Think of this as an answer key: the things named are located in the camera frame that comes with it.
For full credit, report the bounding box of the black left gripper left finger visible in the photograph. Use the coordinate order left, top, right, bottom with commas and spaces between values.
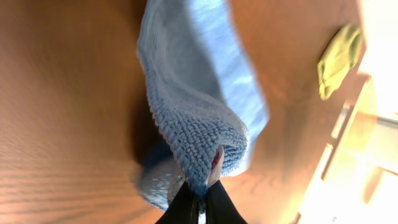
155, 182, 198, 224

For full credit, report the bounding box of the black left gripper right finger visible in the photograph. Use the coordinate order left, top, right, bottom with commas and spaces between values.
205, 180, 247, 224

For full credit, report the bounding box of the blue microfiber cloth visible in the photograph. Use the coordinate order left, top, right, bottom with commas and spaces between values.
137, 0, 269, 210

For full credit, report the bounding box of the crumpled green cloth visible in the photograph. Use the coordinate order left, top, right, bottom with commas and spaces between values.
317, 24, 363, 101

